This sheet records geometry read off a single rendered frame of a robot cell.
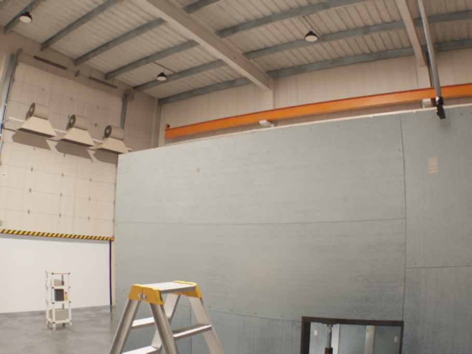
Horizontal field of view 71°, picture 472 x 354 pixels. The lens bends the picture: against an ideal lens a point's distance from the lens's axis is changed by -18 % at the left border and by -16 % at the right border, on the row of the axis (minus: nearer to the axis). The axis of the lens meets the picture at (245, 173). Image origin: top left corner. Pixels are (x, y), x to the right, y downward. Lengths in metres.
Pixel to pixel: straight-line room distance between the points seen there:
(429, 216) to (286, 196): 0.82
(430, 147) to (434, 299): 0.77
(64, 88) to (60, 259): 5.39
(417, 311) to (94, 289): 11.99
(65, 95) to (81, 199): 3.34
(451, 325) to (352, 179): 0.95
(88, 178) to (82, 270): 2.99
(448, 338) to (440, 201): 0.70
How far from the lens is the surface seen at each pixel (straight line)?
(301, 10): 9.66
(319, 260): 2.12
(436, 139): 2.03
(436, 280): 1.99
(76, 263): 12.76
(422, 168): 2.01
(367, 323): 2.08
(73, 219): 12.39
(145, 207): 2.89
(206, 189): 2.52
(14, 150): 11.50
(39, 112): 11.15
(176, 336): 1.79
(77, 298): 12.92
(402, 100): 10.57
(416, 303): 2.02
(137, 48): 11.98
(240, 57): 11.43
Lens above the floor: 2.57
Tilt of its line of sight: 9 degrees up
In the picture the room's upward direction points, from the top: 1 degrees clockwise
